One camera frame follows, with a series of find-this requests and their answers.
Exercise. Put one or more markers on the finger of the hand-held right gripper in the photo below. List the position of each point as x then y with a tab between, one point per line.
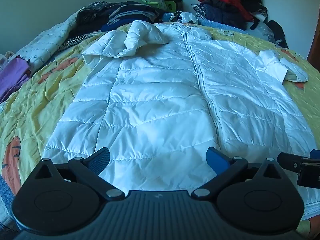
290	162
315	153

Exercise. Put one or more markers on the zebra striped cloth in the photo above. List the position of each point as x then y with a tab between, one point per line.
72	41

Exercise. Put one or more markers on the pile of dark folded clothes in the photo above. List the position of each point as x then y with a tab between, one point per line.
232	12

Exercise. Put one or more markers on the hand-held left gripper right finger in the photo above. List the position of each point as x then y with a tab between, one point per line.
215	160

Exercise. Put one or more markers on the purple cloth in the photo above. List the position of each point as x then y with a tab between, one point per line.
13	76

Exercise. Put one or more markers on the light blue knitted blanket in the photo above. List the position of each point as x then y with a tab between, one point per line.
225	26

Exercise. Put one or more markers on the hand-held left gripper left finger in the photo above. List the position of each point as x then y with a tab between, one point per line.
100	160

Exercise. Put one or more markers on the white puffer jacket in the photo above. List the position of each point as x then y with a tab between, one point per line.
160	100

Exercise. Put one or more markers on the yellow printed blanket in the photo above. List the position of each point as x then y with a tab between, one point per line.
37	100

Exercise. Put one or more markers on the green plastic chair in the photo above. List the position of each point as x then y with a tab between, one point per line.
162	5

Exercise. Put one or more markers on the white patterned quilt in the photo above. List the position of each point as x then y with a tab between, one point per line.
42	46

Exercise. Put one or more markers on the wooden door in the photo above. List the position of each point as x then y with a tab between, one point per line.
314	47

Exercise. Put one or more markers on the white plastic bag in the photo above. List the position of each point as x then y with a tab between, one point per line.
186	17

